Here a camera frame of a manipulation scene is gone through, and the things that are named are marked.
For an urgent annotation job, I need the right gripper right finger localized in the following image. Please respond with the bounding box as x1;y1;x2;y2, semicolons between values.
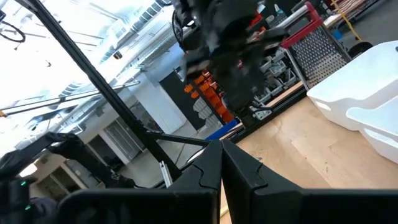
221;139;303;224

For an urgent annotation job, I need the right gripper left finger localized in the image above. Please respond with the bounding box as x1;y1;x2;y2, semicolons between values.
169;139;223;224

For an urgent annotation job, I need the grey storage bin rack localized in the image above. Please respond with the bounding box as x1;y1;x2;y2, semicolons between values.
253;51;299;121

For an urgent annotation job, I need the orange storage bin rack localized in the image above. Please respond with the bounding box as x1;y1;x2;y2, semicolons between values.
183;71;234;124

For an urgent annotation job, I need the blue background object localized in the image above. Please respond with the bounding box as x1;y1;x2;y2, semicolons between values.
205;118;241;141

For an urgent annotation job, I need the white plastic bin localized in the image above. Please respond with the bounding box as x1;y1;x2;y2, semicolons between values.
306;40;398;131
346;95;398;165

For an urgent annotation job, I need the steel box grater red handle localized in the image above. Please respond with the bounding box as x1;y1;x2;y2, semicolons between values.
279;1;352;91

